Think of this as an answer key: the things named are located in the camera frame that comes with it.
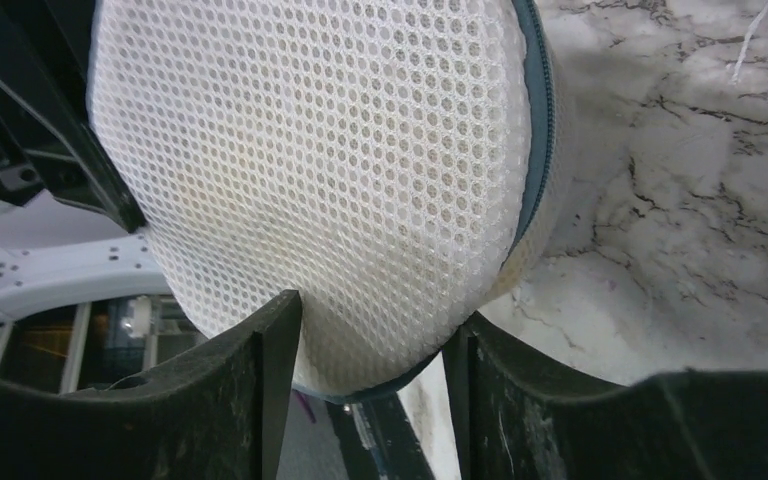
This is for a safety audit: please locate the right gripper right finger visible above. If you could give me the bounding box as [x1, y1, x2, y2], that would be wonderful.
[443, 314, 768, 479]

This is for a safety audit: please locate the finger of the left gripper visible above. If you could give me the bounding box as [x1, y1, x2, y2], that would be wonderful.
[0, 1, 146, 233]

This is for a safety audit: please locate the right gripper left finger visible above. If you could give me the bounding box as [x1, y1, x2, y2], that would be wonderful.
[0, 290, 302, 479]

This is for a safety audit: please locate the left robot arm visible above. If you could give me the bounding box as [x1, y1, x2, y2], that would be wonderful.
[0, 1, 168, 324]

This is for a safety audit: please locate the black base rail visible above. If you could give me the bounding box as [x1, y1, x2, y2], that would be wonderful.
[325, 394, 435, 480]

